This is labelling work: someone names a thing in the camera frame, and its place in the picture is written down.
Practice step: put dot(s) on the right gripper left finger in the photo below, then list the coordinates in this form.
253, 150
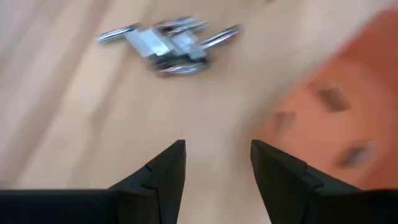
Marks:
124, 205

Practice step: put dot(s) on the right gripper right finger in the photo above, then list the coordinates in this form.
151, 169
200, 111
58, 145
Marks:
311, 202

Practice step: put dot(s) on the orange plastic bin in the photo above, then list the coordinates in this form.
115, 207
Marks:
367, 77

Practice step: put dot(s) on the silver round battery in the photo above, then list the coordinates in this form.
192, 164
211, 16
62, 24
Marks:
115, 33
180, 69

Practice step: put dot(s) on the silver rectangular battery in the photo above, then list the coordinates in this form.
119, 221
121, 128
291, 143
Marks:
147, 43
186, 45

